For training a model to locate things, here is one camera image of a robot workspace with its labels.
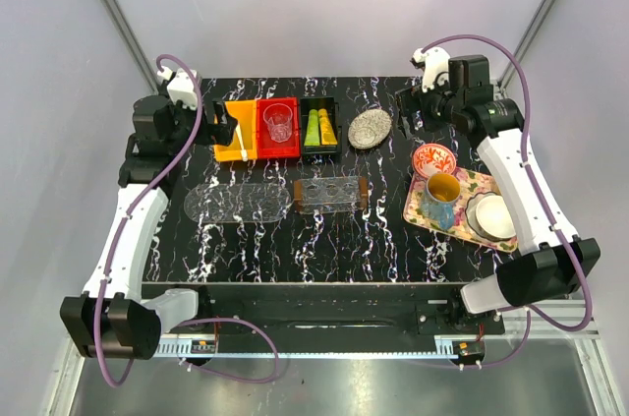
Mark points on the floral rectangular tray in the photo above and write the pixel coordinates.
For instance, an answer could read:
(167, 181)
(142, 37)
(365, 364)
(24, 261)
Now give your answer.
(475, 186)

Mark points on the orange plastic bin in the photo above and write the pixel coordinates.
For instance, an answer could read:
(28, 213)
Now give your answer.
(245, 137)

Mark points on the yellow toothpaste tube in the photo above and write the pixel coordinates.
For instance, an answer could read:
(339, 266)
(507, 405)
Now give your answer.
(327, 133)

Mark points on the green toothpaste tube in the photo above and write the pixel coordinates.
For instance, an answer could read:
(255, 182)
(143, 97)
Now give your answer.
(312, 137)

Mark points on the clear acrylic toothbrush holder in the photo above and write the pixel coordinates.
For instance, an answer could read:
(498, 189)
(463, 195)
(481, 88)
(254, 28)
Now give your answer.
(331, 194)

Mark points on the red patterned bowl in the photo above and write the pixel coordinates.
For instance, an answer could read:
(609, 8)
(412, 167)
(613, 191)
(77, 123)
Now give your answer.
(433, 158)

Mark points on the black plastic bin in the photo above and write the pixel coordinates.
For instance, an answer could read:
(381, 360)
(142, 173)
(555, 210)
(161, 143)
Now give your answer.
(331, 105)

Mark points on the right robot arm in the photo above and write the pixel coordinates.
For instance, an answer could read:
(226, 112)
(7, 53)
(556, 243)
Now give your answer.
(552, 258)

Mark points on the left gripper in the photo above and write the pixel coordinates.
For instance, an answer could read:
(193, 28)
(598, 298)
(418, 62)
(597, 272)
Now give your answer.
(220, 133)

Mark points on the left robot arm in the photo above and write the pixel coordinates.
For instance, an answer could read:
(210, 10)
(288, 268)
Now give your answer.
(109, 317)

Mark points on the white toothbrush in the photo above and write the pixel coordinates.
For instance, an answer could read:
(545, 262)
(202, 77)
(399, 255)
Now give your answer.
(243, 150)

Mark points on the clear plastic cup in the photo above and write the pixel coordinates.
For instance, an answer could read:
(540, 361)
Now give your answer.
(278, 119)

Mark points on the white scalloped bowl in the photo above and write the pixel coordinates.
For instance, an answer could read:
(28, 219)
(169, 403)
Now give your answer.
(487, 215)

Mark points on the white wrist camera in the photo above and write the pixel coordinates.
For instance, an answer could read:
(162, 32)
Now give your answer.
(434, 63)
(180, 86)

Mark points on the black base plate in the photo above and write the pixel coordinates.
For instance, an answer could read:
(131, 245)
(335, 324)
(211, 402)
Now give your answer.
(340, 318)

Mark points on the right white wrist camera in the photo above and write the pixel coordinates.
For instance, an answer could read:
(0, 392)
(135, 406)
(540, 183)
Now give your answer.
(434, 63)

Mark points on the grey speckled soap dish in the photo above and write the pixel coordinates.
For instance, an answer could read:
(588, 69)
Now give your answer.
(369, 129)

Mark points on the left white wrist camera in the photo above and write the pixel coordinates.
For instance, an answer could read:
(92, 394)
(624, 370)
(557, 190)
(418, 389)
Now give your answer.
(180, 86)

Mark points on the clear acrylic oval tray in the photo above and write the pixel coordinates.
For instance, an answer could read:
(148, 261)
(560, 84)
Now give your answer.
(239, 203)

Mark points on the red plastic bin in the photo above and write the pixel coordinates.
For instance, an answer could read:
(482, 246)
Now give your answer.
(266, 147)

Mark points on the blue mug yellow inside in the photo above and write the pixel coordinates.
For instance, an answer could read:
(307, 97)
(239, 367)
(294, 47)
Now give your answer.
(441, 192)

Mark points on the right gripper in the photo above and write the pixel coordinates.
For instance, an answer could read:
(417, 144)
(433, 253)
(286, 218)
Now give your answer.
(411, 100)

